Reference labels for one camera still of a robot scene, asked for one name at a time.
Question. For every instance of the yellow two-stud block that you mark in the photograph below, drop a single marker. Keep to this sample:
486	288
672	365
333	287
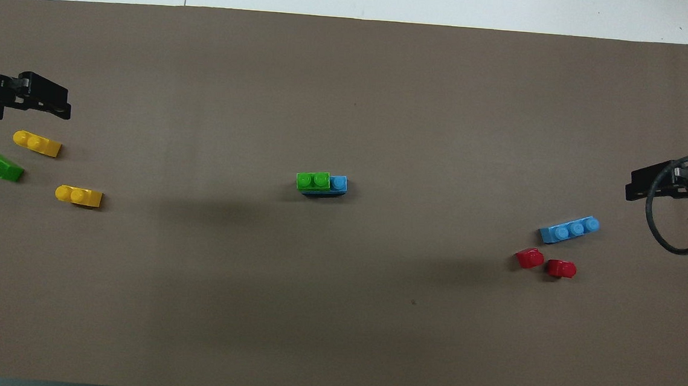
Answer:
78	196
37	143

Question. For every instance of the blue three-stud block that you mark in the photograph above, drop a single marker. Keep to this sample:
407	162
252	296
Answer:
568	229
338	185

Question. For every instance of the red one-stud block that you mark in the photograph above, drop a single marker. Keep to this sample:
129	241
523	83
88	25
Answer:
530	258
561	269

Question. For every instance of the brown table mat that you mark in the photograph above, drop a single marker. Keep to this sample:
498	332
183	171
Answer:
336	307

